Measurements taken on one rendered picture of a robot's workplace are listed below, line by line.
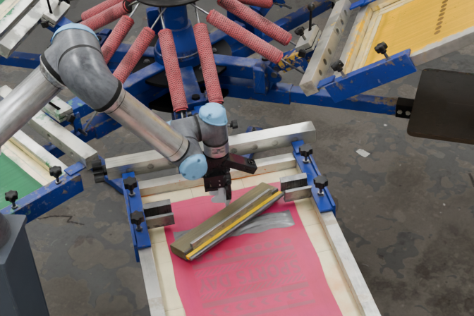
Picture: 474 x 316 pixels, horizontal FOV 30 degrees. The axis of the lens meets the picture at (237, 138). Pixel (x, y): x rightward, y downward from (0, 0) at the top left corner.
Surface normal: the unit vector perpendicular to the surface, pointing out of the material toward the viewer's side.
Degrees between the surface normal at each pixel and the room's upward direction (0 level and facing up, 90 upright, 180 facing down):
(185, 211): 0
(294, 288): 0
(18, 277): 90
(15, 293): 90
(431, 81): 0
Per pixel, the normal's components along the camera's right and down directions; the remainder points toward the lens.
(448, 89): -0.06, -0.79
